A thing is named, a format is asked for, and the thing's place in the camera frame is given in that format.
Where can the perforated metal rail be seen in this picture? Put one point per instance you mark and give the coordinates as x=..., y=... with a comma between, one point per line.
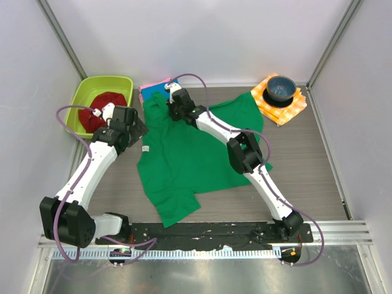
x=117, y=253

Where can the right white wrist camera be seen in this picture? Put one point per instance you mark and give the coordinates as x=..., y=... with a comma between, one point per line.
x=172, y=87

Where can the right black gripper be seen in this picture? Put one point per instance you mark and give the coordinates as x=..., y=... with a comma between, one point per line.
x=170, y=105

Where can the green t shirt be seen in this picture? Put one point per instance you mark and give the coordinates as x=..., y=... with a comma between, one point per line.
x=178, y=162

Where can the black saucer plate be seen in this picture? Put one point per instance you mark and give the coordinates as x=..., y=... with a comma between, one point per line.
x=278, y=102

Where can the dark blue ceramic bowl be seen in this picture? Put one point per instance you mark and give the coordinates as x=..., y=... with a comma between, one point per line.
x=280, y=81

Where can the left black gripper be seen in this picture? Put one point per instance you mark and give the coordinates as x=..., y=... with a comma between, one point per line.
x=139, y=130

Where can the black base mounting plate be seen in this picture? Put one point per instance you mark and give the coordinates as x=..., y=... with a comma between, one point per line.
x=207, y=236

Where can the lime green plastic basin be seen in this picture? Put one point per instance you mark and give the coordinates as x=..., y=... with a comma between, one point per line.
x=88, y=90

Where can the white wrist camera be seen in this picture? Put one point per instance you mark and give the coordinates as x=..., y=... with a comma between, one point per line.
x=106, y=113
x=172, y=87

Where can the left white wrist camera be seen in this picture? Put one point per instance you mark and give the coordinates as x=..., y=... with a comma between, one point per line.
x=106, y=113

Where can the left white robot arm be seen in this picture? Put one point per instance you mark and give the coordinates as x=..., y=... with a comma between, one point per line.
x=65, y=217

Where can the red t shirt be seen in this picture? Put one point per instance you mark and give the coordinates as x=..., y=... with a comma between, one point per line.
x=89, y=121

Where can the blue t shirt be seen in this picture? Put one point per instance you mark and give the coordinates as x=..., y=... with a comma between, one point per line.
x=153, y=92

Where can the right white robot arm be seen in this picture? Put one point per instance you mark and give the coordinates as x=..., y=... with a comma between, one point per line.
x=244, y=155

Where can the pink t shirt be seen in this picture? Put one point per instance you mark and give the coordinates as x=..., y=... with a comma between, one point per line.
x=147, y=85

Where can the orange checkered cloth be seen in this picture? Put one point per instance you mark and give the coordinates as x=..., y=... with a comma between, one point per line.
x=280, y=116

